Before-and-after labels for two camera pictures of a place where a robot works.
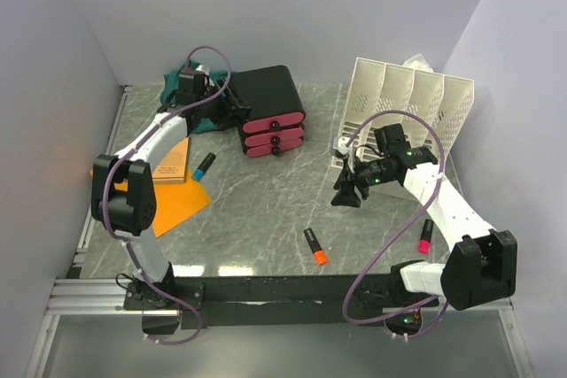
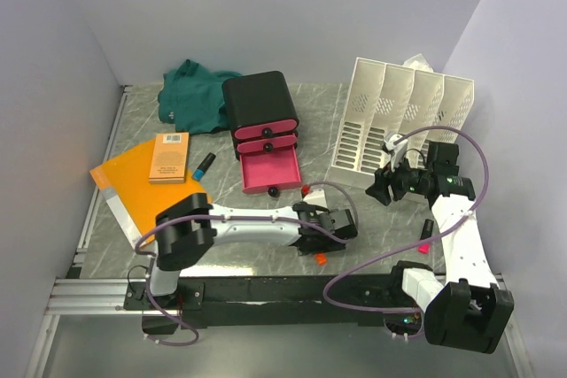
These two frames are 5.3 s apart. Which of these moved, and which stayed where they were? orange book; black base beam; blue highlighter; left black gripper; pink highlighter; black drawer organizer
Moved: left black gripper; black drawer organizer
Stayed: orange book; pink highlighter; black base beam; blue highlighter
